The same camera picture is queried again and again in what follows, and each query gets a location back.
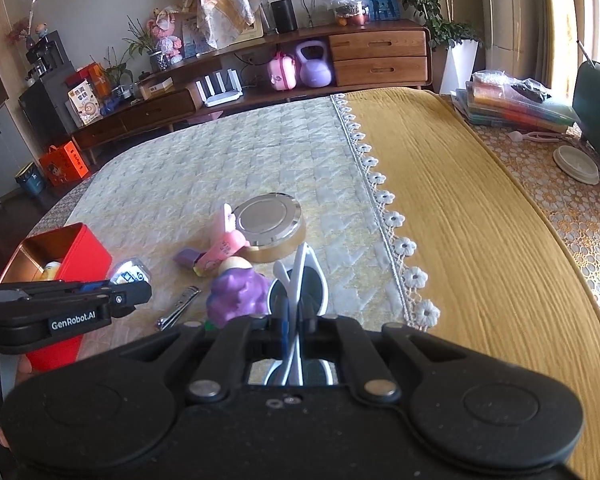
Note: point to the purple toy figurine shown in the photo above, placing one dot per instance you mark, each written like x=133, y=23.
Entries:
x=237, y=292

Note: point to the green utensil holder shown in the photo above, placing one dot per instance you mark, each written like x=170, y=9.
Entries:
x=592, y=100

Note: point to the red tin box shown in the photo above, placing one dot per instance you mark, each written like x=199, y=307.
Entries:
x=87, y=255

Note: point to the black coffee maker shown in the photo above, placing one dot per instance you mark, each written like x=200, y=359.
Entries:
x=45, y=57

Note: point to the stack of plastic folders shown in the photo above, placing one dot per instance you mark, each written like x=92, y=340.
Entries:
x=510, y=110

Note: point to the pink plush doll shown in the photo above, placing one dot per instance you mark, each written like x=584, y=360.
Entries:
x=165, y=35

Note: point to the printed snack box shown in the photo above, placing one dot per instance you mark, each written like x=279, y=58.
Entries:
x=85, y=105

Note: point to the plant in patterned pot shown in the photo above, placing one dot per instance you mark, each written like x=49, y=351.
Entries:
x=157, y=60

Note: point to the pink toy case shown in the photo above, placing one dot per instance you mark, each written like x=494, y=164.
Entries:
x=282, y=72

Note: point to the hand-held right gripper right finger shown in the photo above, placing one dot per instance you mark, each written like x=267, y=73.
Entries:
x=320, y=335

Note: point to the round cream lid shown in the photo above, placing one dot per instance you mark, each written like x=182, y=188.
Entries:
x=575, y=165

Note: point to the metal nail clipper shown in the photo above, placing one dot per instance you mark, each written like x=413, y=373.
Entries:
x=177, y=310

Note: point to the black speaker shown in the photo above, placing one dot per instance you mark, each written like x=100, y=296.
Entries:
x=284, y=15

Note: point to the clear blue printed container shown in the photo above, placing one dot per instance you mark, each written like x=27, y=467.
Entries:
x=130, y=272

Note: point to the person's left hand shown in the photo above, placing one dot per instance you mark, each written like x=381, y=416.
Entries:
x=24, y=364

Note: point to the potted plant white pot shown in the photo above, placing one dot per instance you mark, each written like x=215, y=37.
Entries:
x=457, y=67

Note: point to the purple cylinder cup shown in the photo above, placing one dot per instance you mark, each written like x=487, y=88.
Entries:
x=185, y=257

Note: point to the yellow label can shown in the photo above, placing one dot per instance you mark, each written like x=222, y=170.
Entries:
x=51, y=270

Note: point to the pink printed tube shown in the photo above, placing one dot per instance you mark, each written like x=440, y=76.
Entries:
x=220, y=255

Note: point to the lace tablecloth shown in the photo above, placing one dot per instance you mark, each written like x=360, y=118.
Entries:
x=570, y=220

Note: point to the purple kettlebell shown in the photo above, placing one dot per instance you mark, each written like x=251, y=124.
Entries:
x=314, y=67

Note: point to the white router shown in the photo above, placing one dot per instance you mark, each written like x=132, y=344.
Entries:
x=220, y=90

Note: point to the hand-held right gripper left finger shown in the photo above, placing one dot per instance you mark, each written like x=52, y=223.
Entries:
x=267, y=337

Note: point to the wooden cabinet drawer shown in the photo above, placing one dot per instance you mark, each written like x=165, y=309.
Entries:
x=380, y=71
x=377, y=45

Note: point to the plastic bag of fruit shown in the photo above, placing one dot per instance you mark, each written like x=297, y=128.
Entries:
x=347, y=7

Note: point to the white sunglasses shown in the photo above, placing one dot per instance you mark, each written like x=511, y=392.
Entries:
x=300, y=280

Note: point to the pink plastic spoon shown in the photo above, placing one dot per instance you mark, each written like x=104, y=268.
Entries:
x=535, y=135

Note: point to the blue bucket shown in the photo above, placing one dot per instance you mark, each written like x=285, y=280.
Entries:
x=30, y=180

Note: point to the orange box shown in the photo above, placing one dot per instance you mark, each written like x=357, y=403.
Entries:
x=92, y=75

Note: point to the orange gift bag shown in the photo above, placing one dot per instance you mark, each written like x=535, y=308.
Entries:
x=62, y=165

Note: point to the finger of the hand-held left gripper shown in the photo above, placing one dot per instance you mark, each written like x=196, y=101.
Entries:
x=65, y=290
x=130, y=299

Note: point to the small cardboard box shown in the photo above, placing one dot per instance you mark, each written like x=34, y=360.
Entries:
x=157, y=87

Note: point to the yellow curtain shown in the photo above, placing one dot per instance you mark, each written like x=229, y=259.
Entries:
x=562, y=20

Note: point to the black mini fridge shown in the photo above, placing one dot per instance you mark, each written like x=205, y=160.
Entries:
x=45, y=107

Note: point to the wooden TV cabinet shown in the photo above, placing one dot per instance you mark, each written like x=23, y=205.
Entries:
x=370, y=72

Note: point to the gold round ashtray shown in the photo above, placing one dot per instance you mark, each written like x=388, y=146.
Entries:
x=270, y=220

